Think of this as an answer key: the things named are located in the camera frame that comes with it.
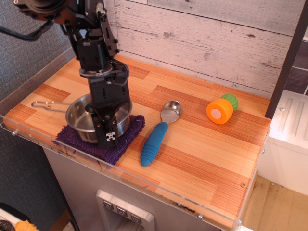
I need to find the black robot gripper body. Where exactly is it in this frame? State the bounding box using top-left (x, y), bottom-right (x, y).
top-left (88, 77), bottom-right (130, 121)

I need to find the orange toy carrot piece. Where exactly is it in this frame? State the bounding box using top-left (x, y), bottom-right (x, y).
top-left (206, 93), bottom-right (239, 125)

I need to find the purple folded towel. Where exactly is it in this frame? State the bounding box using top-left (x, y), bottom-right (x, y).
top-left (53, 115), bottom-right (145, 165)

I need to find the small steel saucepan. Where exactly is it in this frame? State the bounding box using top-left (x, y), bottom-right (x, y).
top-left (31, 94), bottom-right (133, 147)

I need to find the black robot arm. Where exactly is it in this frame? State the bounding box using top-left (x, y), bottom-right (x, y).
top-left (14, 0), bottom-right (130, 147)

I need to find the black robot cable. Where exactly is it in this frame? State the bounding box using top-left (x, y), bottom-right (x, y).
top-left (0, 20), bottom-right (55, 42)

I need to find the white toy sink unit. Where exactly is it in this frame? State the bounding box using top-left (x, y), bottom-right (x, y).
top-left (257, 90), bottom-right (308, 195)

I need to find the blue handled metal spoon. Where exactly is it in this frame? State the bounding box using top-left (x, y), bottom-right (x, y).
top-left (140, 101), bottom-right (182, 167)

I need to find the dark right cabinet post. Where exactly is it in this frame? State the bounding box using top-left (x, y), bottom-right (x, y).
top-left (265, 0), bottom-right (308, 119)

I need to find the silver dispenser button panel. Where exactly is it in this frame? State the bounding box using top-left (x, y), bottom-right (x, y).
top-left (96, 189), bottom-right (155, 231)

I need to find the orange object bottom left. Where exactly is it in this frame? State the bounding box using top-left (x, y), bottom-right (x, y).
top-left (14, 220), bottom-right (37, 231)

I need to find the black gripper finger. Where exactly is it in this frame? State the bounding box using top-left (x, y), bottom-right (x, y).
top-left (92, 115), bottom-right (118, 148)

